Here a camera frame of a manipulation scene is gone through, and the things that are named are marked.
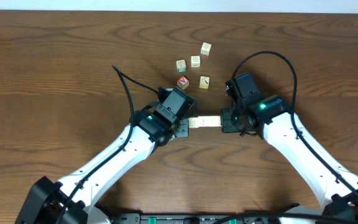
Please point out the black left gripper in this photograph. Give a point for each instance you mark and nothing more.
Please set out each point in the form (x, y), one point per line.
(183, 128)

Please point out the wooden block red scribble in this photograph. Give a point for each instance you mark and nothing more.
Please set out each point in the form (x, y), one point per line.
(218, 121)

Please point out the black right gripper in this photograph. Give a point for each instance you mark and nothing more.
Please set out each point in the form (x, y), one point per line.
(226, 127)

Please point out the wooden block ladybug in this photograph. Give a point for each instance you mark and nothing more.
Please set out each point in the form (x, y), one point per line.
(193, 122)

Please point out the wooden block soccer ball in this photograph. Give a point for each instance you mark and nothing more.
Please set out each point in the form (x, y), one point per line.
(212, 120)

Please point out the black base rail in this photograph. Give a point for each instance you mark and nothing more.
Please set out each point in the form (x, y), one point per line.
(136, 218)

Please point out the teal block umbrella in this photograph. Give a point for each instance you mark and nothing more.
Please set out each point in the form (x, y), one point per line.
(206, 121)

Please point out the wooden block number eight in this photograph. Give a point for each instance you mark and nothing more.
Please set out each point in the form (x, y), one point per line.
(195, 61)

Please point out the red letter A block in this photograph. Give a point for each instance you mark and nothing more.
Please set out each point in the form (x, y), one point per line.
(183, 82)

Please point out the green block top corner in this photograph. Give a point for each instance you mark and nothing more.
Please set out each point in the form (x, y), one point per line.
(181, 66)

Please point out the yellow edged wooden block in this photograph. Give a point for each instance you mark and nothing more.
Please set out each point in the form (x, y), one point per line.
(204, 82)

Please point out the wooden block bee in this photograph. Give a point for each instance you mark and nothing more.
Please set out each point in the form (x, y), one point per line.
(200, 121)

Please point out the wooden block far left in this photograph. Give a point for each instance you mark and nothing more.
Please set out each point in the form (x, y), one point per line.
(205, 48)

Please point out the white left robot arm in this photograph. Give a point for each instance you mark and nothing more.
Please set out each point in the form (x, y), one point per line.
(73, 198)

